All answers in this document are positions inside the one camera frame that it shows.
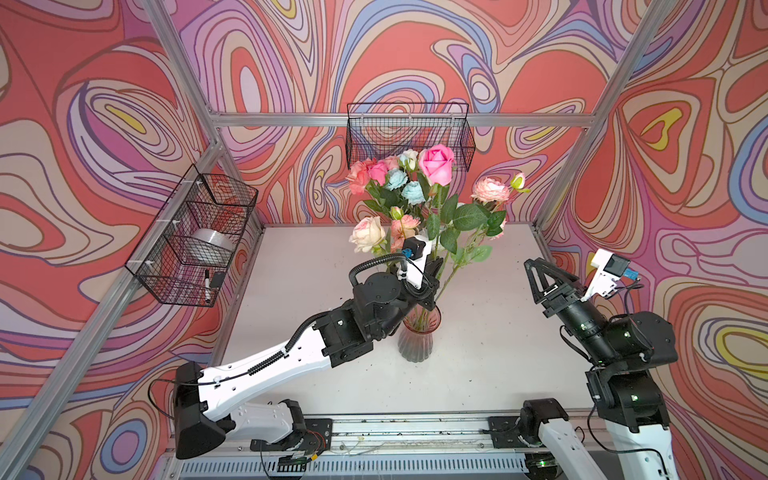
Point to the white rose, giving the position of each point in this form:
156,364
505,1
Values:
408,160

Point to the large magenta pink rose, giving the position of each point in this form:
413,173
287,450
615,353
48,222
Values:
435,167

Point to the left wire basket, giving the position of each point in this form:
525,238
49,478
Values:
170,265

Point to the pale pink cream rose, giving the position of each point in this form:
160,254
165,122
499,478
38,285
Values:
368,236

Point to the wire basket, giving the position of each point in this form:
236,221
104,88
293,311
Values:
375,130
170,265

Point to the pink peony spray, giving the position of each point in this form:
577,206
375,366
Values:
402,227
491,191

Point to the back wire basket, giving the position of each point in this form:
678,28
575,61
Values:
375,130

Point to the red grey glass vase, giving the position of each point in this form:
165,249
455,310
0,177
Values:
416,335

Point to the light pink rose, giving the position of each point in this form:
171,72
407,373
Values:
392,162

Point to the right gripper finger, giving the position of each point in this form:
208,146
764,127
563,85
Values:
539,285
558,276

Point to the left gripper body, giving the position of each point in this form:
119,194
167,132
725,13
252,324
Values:
425,298

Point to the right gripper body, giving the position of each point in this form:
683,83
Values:
554,302

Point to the large salmon pink rose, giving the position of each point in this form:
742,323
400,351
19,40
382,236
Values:
361,169

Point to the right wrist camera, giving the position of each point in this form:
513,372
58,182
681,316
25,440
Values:
610,270

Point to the silver tape roll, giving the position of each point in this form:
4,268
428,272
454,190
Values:
214,238

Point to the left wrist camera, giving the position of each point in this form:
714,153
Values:
416,250

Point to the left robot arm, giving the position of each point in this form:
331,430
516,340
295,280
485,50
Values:
210,404

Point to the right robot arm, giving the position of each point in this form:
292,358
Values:
622,351

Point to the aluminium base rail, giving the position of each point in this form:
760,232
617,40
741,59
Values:
540,441

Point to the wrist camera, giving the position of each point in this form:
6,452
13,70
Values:
610,270
416,250

